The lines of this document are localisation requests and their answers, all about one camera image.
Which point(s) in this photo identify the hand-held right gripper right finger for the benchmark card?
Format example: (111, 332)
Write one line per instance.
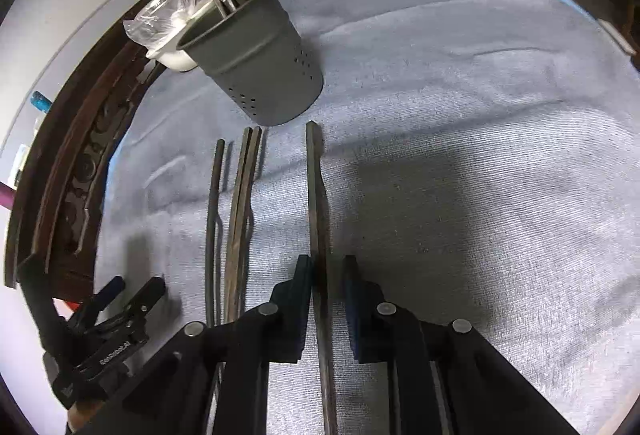
(354, 315)

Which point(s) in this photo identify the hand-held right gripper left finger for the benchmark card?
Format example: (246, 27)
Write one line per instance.
(302, 300)

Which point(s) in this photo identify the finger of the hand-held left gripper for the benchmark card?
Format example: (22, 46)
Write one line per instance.
(145, 297)
(111, 291)

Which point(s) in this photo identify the grey metal utensil holder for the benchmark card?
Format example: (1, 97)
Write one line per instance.
(260, 60)

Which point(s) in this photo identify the carved wooden bench back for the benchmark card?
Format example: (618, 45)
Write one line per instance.
(75, 155)

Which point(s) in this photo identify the grey towel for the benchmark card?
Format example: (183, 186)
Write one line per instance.
(450, 115)

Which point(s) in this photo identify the white plastic basin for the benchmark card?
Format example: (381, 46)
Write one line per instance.
(177, 57)

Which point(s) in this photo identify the clear plastic bag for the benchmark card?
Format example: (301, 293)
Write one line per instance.
(160, 12)

